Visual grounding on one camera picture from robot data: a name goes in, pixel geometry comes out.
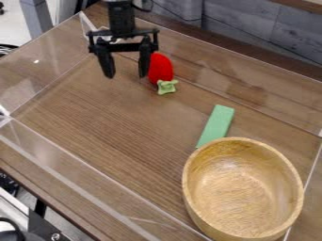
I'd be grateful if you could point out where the clear acrylic tray enclosure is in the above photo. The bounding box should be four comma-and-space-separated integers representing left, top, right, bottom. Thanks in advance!
0, 18, 322, 241

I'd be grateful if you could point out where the grey table leg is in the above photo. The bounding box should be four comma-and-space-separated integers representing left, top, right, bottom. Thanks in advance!
19, 0, 54, 39

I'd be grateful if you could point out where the black metal bracket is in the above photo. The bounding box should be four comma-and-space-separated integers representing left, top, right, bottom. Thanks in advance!
28, 211, 72, 241

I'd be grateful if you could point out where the wooden bowl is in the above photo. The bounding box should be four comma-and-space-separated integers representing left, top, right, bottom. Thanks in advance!
183, 137, 305, 241

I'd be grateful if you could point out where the black cable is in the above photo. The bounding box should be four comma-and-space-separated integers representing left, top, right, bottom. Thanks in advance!
0, 217, 27, 241

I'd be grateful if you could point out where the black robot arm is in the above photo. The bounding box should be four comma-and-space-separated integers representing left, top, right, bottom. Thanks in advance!
87, 0, 161, 78

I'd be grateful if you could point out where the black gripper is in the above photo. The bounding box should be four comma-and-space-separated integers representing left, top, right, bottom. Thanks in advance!
86, 28, 161, 78

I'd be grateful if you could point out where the red plush strawberry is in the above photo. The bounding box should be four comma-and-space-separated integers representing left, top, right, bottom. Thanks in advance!
147, 53, 179, 95

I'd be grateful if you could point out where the green rectangular block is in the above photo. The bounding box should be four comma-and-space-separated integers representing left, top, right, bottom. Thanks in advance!
197, 104, 235, 148

